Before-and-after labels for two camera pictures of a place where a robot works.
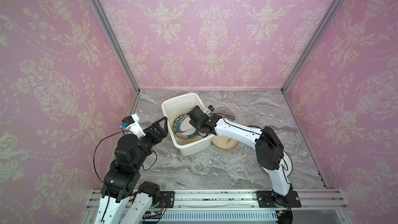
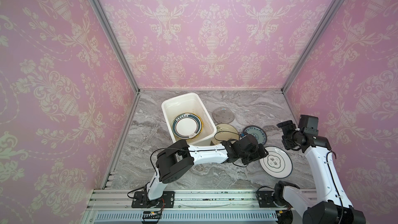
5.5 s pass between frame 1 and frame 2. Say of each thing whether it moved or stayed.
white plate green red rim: stayed
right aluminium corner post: stayed
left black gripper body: moved
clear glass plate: stayed
